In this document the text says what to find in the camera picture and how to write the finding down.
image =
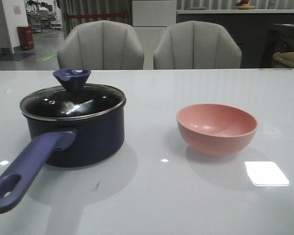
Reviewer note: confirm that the red trash bin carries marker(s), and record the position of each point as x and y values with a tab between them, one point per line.
25	37

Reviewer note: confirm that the beige sofa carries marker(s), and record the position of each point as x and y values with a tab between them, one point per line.
283	60

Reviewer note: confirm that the dark counter white top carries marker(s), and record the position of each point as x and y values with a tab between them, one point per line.
252	30

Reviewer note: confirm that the white cabinet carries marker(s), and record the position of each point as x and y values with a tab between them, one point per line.
149	19

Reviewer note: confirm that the red barrier belt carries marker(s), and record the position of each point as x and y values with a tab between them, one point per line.
93	16

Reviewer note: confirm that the dark side table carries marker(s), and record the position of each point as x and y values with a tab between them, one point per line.
279	38

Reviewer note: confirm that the grey upholstered chair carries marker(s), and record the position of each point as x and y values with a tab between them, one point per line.
101	45
196	45

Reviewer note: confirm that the right grey upholstered chair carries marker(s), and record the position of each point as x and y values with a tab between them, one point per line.
196	45

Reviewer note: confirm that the left grey upholstered chair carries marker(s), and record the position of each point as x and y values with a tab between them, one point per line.
101	45

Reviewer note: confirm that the dark blue saucepan purple handle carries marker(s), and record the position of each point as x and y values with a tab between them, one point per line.
61	144

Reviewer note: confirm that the fruit plate on counter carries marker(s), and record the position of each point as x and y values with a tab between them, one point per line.
244	5

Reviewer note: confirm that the pink plastic bowl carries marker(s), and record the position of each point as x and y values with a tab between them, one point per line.
216	129

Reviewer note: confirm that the glass lid blue knob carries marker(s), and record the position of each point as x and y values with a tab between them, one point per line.
74	99

